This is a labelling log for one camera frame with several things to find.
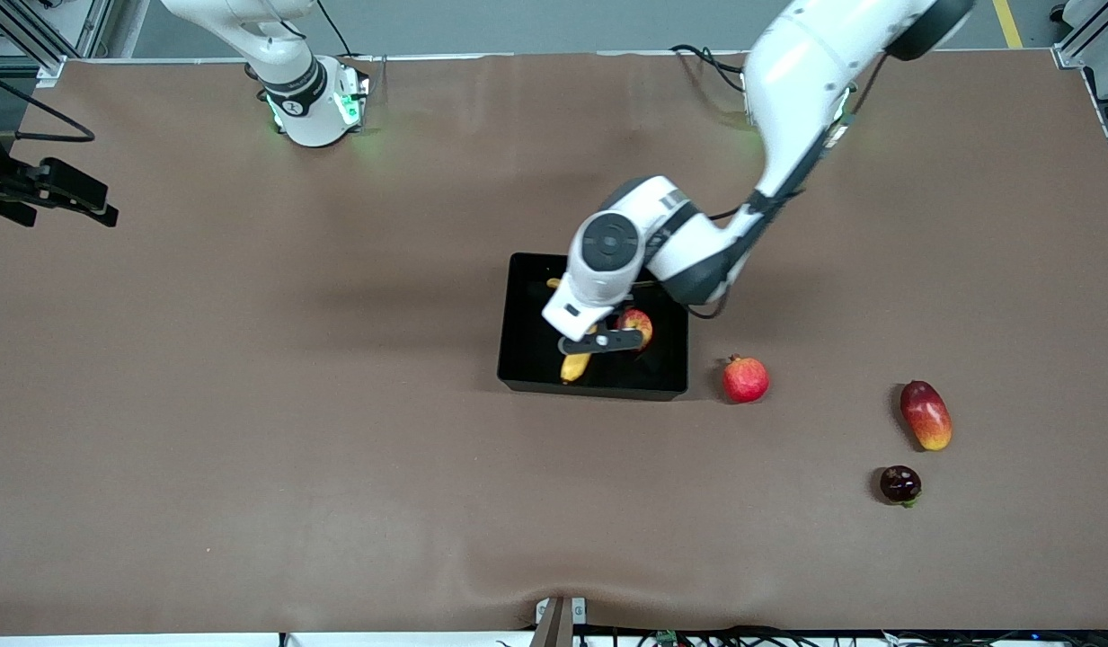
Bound black plastic box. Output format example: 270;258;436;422
497;252;691;403

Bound yellow banana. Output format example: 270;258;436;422
545;276;600;386

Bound red yellow apple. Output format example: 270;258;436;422
616;307;655;352

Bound red pomegranate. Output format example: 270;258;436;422
722;354;771;404

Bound red yellow mango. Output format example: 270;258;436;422
900;380;953;452

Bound dark purple mangosteen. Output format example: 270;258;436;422
880;465;923;509

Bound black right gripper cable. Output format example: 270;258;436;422
0;68;97;145

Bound aluminium frame profile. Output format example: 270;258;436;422
0;0;116;87
1051;0;1108;186

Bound black base cable bundle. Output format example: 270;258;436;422
669;43;754;96

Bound thin black base cable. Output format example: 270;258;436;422
316;0;359;58

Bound grey metal table bracket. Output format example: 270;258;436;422
535;596;588;647

